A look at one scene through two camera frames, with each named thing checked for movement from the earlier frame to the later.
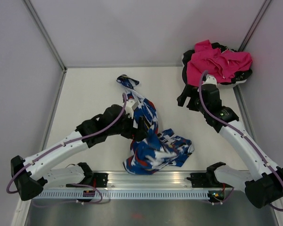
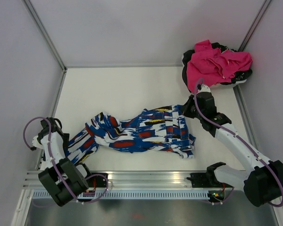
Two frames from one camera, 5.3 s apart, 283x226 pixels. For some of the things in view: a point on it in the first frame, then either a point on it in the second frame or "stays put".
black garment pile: [241, 75] stays put
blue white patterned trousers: [157, 151] to [164, 129]
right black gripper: [190, 91] to [185, 110]
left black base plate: [100, 180] stays put
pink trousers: [220, 65] stays put
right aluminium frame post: [262, 11] stays put
